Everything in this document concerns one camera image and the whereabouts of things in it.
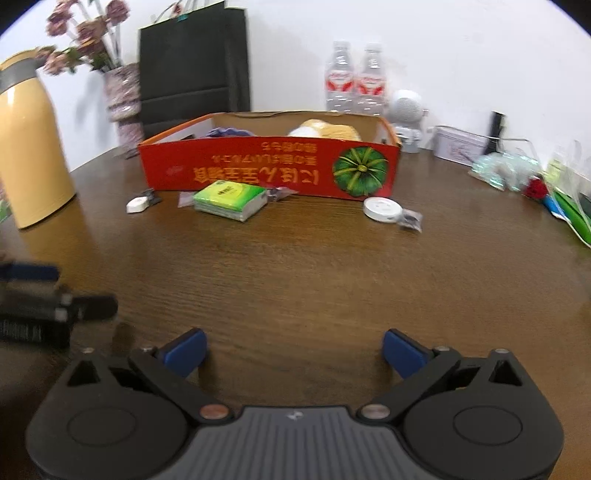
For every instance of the red small toy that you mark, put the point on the red small toy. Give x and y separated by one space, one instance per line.
536 188

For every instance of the patterned flower vase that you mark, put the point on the patterned flower vase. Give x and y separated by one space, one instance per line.
122 92

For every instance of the white round tape disc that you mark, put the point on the white round tape disc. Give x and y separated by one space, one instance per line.
383 210

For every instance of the purple knitted cloth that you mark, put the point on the purple knitted cloth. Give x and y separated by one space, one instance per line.
227 132

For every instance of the small clear sachet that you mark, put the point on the small clear sachet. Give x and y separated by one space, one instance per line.
411 220

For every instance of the crumpled clear plastic bag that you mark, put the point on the crumpled clear plastic bag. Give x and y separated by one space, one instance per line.
505 171

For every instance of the black paper bag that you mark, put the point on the black paper bag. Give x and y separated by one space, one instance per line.
193 65

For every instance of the white astronaut speaker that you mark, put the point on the white astronaut speaker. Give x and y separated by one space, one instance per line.
406 113

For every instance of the yellow thermos jug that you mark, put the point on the yellow thermos jug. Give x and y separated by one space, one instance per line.
34 173

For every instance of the left standing water bottle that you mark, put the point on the left standing water bottle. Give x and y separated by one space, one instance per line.
340 80

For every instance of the pink artificial flowers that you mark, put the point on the pink artificial flowers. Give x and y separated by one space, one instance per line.
94 36

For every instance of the yellow white plush toy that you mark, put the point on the yellow white plush toy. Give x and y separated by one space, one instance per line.
316 128

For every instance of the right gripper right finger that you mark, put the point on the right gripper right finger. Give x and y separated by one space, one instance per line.
422 371

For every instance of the orange cardboard box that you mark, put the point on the orange cardboard box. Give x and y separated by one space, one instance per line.
181 158

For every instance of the green plastic package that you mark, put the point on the green plastic package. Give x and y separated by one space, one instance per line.
569 188

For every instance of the white floral tin box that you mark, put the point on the white floral tin box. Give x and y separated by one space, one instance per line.
456 145

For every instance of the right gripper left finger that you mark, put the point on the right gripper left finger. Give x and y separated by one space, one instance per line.
166 369

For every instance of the green tissue pack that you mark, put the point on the green tissue pack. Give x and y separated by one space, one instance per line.
232 200

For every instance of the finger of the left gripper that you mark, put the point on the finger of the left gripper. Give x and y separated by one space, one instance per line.
87 306
32 272

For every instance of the black small bottle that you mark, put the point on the black small bottle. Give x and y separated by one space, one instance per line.
495 132

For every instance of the right standing water bottle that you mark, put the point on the right standing water bottle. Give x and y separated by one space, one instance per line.
371 83

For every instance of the standing water bottle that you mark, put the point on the standing water bottle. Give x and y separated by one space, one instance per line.
371 83
340 80

